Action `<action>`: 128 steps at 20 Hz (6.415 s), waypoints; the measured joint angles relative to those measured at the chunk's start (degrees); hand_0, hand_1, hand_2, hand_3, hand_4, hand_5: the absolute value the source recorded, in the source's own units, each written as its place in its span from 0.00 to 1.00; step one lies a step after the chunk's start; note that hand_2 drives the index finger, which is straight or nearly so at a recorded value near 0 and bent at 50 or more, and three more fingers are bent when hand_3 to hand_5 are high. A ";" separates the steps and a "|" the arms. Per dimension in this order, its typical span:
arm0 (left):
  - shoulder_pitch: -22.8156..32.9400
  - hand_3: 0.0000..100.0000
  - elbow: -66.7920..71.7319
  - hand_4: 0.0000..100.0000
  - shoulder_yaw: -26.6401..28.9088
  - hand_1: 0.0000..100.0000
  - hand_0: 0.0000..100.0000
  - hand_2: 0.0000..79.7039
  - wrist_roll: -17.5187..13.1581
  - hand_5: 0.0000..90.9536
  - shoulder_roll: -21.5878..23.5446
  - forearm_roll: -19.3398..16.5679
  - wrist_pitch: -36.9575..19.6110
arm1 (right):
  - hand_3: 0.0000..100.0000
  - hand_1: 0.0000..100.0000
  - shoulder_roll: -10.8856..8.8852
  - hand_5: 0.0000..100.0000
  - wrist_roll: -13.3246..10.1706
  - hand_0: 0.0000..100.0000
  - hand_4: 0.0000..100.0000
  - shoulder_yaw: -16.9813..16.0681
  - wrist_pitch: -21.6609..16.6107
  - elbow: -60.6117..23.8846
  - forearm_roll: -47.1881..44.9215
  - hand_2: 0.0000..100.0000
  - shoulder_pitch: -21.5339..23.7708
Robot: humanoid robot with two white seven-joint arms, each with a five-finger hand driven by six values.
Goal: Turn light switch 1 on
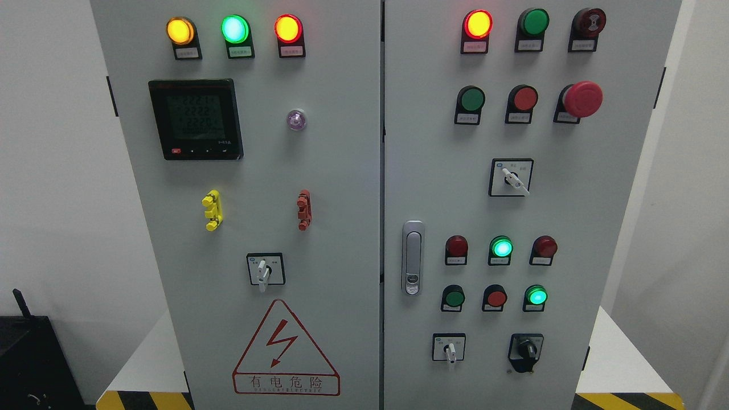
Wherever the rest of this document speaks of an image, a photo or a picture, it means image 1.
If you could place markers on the white rotary selector switch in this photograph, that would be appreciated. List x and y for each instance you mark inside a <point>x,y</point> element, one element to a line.
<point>266,269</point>

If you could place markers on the yellow indicator light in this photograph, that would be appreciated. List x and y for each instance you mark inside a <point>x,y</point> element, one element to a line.
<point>184,38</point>

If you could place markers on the red terminal connector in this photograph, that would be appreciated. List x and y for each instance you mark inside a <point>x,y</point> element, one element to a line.
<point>304,204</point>

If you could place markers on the dark red indicator left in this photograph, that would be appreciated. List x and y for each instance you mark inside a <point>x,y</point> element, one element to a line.
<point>456,251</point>

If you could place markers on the dark red indicator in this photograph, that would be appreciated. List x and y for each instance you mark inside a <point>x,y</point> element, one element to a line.
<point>456,251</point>
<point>543,251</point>

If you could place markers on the small clear purple lamp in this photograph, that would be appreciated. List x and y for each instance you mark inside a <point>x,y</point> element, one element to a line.
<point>296,120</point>

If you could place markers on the left grey cabinet door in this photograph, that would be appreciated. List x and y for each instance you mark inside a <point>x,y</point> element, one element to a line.
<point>332,268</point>

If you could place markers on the grey cabinet door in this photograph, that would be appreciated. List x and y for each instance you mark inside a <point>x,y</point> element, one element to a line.
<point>332,268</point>
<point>439,172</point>

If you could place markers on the lit green indicator middle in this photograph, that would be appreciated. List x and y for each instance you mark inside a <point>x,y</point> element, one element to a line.
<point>500,251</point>

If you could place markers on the green push button second row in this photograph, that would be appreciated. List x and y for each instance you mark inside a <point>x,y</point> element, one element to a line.
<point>469,103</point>

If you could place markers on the yellow terminal connector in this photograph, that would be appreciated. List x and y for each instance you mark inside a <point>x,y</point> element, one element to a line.
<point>213,210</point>

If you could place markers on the red push button lower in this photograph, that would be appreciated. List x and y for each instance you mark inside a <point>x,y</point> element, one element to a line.
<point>494,298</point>

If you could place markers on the right grey cabinet door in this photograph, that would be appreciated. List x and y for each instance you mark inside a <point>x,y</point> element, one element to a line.
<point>439,172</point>

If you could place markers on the red electric warning sticker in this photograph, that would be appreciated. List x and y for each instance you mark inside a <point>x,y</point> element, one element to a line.
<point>283,359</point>

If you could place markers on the dark red indicator right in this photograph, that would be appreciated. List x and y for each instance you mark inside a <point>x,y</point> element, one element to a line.
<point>543,251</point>

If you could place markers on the black digital power meter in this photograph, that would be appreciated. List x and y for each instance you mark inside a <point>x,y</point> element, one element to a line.
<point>197,120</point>

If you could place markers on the red push button second row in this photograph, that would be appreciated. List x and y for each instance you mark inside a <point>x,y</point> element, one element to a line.
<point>520,104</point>

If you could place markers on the red indicator light top left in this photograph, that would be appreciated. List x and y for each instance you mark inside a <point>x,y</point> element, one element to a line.
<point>290,37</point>

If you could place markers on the lit green push button lower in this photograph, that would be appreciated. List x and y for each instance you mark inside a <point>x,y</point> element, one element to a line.
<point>535,297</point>

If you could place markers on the red lit indicator right door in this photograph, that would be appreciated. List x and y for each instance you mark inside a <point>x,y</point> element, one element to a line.
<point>475,32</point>

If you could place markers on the green indicator light top left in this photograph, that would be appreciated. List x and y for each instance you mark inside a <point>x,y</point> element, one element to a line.
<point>238,37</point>

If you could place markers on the green push button top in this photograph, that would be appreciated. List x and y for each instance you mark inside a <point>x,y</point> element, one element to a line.
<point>532,24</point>

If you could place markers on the red emergency stop button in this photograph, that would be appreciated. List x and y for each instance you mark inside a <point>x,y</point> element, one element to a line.
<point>578,101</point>

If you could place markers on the dark red buzzer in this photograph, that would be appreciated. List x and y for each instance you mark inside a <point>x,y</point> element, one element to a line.
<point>587,24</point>

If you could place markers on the white platform hazard stripes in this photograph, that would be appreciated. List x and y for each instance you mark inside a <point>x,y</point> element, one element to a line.
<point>616,375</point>

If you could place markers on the black box with antenna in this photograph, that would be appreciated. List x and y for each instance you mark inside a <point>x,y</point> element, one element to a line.
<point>34,370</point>

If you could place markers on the silver door handle lock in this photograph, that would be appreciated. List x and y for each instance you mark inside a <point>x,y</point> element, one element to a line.
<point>413,232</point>

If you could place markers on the upper right white selector switch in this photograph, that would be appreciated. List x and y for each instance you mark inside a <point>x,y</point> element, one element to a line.
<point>510,177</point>

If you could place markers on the lower white selector switch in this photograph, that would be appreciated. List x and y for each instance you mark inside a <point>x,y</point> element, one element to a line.
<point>448,347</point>

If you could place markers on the black rotary knob switch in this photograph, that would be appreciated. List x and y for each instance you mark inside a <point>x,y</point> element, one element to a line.
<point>524,351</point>

